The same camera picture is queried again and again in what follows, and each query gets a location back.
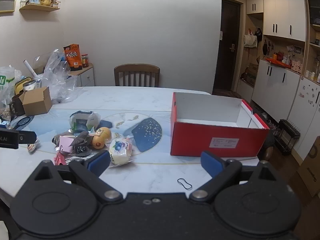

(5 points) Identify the dark brown door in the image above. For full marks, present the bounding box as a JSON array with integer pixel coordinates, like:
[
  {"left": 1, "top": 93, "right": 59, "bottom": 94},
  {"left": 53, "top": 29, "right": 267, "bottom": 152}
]
[{"left": 213, "top": 0, "right": 244, "bottom": 97}]

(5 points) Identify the gold foil packet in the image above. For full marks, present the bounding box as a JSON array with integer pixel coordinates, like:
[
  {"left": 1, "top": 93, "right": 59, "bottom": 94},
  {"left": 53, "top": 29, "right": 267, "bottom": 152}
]
[{"left": 69, "top": 131, "right": 94, "bottom": 147}]

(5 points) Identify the black rubber band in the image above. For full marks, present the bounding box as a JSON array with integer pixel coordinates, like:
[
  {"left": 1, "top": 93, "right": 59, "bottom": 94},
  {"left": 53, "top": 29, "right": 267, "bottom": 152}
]
[{"left": 177, "top": 178, "right": 193, "bottom": 190}]

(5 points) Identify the dark oval tool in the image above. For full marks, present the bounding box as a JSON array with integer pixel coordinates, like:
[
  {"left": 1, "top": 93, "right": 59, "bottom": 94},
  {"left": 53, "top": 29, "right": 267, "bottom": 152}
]
[{"left": 11, "top": 116, "right": 32, "bottom": 130}]

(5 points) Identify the white magnet-covered cabinet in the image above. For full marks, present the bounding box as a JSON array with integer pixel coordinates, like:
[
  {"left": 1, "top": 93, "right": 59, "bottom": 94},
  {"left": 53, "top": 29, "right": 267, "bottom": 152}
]
[{"left": 286, "top": 76, "right": 320, "bottom": 160}]

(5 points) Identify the white upper cabinet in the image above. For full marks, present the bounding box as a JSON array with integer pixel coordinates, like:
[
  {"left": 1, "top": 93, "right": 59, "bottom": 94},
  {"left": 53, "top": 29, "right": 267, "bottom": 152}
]
[{"left": 246, "top": 0, "right": 307, "bottom": 42}]

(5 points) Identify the plastic bag with green label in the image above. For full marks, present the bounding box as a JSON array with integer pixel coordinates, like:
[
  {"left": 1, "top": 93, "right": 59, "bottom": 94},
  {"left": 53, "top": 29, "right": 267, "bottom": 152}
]
[{"left": 0, "top": 65, "right": 23, "bottom": 120}]

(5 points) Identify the small white cabinet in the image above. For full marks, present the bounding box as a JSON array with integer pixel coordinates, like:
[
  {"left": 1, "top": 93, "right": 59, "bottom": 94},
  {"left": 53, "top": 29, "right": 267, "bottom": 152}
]
[{"left": 67, "top": 63, "right": 95, "bottom": 87}]

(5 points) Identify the pink binder clip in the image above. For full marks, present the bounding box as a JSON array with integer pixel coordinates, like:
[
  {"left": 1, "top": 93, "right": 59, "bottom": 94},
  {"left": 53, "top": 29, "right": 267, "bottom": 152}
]
[{"left": 54, "top": 151, "right": 67, "bottom": 165}]

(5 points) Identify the red cardboard box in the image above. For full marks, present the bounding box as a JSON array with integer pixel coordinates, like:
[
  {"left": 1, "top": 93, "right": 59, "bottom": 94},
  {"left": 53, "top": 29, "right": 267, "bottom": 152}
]
[{"left": 170, "top": 92, "right": 270, "bottom": 157}]

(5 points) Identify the black jacket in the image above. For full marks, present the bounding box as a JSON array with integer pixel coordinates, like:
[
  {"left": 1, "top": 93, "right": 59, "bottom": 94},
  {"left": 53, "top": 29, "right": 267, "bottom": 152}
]
[{"left": 255, "top": 111, "right": 275, "bottom": 148}]

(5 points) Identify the wooden open shelf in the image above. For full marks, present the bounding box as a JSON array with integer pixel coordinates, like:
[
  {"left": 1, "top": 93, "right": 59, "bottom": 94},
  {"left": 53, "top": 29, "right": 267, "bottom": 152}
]
[{"left": 306, "top": 0, "right": 320, "bottom": 83}]

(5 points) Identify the small white round toy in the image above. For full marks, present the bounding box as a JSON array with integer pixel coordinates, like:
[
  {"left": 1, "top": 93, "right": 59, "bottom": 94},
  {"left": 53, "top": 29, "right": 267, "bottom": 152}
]
[{"left": 27, "top": 140, "right": 40, "bottom": 153}]

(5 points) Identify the large brown cardboard box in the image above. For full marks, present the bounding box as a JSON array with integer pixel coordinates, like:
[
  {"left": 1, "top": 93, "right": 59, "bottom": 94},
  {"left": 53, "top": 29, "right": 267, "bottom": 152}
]
[{"left": 296, "top": 136, "right": 320, "bottom": 197}]

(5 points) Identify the brown mug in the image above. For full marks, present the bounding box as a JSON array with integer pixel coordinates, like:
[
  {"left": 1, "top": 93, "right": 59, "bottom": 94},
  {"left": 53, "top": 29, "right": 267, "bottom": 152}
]
[{"left": 9, "top": 93, "right": 25, "bottom": 117}]

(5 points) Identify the beige tote bag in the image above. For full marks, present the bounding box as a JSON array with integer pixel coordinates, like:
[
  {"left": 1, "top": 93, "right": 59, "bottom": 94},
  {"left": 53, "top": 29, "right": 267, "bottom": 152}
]
[{"left": 244, "top": 29, "right": 258, "bottom": 48}]

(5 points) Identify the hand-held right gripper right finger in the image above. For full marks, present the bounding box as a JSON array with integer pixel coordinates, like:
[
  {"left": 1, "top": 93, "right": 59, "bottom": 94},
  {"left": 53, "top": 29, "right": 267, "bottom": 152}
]
[{"left": 189, "top": 151, "right": 279, "bottom": 202}]

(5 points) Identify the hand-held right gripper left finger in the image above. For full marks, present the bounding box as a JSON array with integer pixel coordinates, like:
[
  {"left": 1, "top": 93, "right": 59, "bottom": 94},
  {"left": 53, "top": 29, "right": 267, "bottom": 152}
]
[{"left": 32, "top": 150, "right": 123, "bottom": 203}]

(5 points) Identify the white blueberry snack pack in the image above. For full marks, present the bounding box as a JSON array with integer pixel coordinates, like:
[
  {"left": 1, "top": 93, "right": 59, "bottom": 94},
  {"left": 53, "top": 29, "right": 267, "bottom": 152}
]
[{"left": 109, "top": 138, "right": 133, "bottom": 166}]

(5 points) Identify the wooden wall shelf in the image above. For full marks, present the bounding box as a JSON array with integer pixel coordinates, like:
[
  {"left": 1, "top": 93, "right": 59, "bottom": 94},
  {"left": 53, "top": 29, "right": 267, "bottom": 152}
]
[{"left": 19, "top": 0, "right": 61, "bottom": 12}]

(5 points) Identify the white marble desktop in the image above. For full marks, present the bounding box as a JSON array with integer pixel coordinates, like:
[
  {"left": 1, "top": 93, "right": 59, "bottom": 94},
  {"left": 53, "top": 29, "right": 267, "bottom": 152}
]
[{"left": 0, "top": 86, "right": 265, "bottom": 202}]

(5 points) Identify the yellow hamster toy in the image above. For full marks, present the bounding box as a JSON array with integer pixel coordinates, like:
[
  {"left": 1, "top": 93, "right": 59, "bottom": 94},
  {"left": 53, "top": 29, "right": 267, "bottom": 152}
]
[{"left": 92, "top": 127, "right": 112, "bottom": 148}]

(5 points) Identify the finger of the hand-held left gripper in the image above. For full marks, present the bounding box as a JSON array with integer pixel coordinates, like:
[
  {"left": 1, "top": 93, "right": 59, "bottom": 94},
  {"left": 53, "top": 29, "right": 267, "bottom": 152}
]
[{"left": 18, "top": 130, "right": 37, "bottom": 144}]

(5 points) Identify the brown wooden chair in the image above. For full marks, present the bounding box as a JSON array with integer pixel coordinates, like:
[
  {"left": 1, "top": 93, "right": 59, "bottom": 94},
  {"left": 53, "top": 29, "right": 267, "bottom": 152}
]
[
  {"left": 260, "top": 145, "right": 274, "bottom": 161},
  {"left": 114, "top": 64, "right": 161, "bottom": 87}
]

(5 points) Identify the white lower cabinet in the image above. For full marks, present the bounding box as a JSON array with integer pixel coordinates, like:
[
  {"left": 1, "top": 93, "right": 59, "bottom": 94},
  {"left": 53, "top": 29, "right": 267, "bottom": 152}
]
[{"left": 251, "top": 59, "right": 302, "bottom": 130}]

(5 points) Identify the clear plastic bag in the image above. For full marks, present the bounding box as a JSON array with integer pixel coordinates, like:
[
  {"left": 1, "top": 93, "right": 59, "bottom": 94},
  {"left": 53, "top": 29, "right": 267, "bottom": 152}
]
[{"left": 32, "top": 49, "right": 78, "bottom": 104}]

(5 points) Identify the black wire rack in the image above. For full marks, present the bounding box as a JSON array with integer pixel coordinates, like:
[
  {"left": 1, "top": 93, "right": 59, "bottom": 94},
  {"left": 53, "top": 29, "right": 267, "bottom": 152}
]
[{"left": 274, "top": 119, "right": 301, "bottom": 155}]

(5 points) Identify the orange cloth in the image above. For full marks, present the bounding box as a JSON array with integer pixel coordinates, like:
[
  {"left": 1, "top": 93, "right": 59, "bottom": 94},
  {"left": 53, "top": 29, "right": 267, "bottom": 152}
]
[{"left": 265, "top": 57, "right": 293, "bottom": 68}]

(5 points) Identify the white-green snack packet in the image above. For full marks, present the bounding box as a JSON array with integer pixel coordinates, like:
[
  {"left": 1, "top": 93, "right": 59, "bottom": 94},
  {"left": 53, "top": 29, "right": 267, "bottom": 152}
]
[{"left": 69, "top": 110, "right": 101, "bottom": 133}]

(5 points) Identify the pink ribbed tray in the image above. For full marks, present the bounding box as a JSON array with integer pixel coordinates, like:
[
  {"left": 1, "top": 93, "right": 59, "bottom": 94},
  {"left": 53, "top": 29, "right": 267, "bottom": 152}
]
[{"left": 58, "top": 136, "right": 79, "bottom": 154}]

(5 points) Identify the small brown cardboard box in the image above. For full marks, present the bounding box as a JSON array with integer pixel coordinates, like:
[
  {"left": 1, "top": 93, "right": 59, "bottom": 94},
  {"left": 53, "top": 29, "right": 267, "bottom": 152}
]
[{"left": 22, "top": 87, "right": 53, "bottom": 117}]

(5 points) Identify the orange snack bag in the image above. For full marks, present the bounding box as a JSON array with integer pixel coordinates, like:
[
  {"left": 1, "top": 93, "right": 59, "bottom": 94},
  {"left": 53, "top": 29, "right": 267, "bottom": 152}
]
[{"left": 63, "top": 44, "right": 83, "bottom": 71}]

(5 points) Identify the white ceramic cup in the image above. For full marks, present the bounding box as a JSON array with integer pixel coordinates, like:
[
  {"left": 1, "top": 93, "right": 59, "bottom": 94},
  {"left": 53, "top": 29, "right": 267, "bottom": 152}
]
[{"left": 23, "top": 80, "right": 37, "bottom": 92}]

